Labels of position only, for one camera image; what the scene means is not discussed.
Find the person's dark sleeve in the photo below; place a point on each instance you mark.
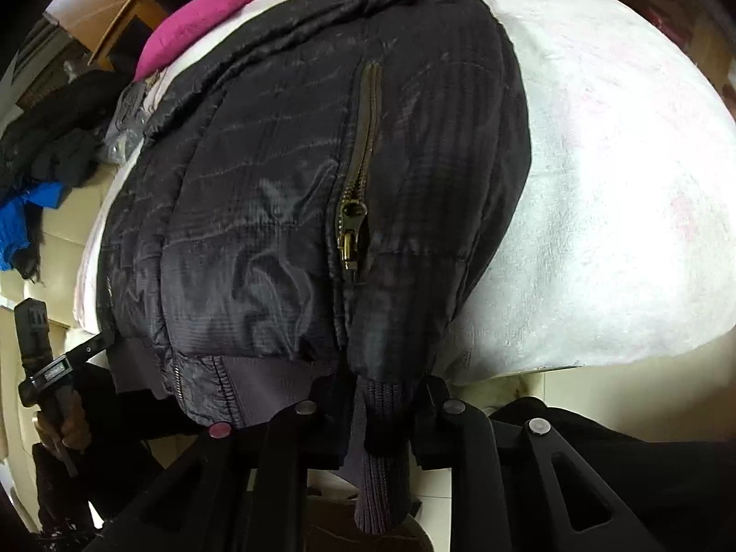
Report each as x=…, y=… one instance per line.
x=65, y=498

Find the magenta pillow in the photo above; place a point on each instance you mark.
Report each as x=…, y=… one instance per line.
x=182, y=29

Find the grey garment in plastic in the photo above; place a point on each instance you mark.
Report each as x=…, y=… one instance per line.
x=126, y=126

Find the black quilted jacket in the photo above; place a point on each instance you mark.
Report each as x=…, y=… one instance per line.
x=318, y=196

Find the person's left hand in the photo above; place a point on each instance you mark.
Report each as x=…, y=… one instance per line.
x=73, y=435

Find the pile of dark clothes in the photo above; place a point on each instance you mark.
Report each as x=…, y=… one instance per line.
x=58, y=139

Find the white bed blanket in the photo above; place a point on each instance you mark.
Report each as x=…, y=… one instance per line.
x=622, y=245

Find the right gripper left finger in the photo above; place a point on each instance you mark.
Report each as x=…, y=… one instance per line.
x=244, y=492

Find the cream leather sofa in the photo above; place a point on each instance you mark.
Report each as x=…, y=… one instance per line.
x=64, y=232

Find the wooden pillar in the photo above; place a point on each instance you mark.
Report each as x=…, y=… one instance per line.
x=110, y=29

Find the blue jacket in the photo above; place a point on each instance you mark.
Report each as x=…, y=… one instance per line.
x=21, y=227

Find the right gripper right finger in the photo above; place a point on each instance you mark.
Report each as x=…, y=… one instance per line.
x=529, y=477

